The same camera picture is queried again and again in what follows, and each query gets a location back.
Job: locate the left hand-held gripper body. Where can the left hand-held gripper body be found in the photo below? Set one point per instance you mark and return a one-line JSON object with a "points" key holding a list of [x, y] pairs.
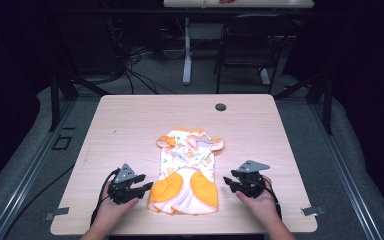
{"points": [[124, 186]]}

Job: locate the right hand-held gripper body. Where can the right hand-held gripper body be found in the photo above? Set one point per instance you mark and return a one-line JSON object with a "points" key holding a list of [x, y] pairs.
{"points": [[251, 181]]}

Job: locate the white and orange baby garment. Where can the white and orange baby garment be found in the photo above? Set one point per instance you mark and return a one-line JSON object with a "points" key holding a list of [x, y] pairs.
{"points": [[186, 173]]}

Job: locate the person's left hand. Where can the person's left hand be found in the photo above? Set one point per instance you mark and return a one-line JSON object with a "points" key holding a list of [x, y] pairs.
{"points": [[111, 210]]}

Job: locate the person's right hand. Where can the person's right hand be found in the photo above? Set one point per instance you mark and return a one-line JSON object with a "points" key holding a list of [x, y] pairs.
{"points": [[261, 206]]}

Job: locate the round grey table grommet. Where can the round grey table grommet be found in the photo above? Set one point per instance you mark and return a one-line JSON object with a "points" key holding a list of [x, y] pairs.
{"points": [[220, 107]]}

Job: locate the black folding chair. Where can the black folding chair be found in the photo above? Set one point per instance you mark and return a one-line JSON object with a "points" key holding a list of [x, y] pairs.
{"points": [[253, 43]]}

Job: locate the white background table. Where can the white background table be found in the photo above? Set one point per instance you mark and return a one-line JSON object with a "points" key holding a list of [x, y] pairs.
{"points": [[187, 50]]}

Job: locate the red object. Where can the red object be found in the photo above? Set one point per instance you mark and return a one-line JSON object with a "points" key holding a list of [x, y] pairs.
{"points": [[226, 1]]}

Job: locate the grey metal table bracket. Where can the grey metal table bracket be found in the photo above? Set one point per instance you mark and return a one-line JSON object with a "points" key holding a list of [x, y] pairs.
{"points": [[58, 212], [312, 210]]}

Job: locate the aluminium floor rail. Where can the aluminium floor rail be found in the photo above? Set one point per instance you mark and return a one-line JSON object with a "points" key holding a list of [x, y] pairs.
{"points": [[346, 173], [30, 173]]}

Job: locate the black metal frame stand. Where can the black metal frame stand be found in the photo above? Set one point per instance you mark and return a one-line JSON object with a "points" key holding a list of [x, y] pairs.
{"points": [[61, 90], [323, 96]]}

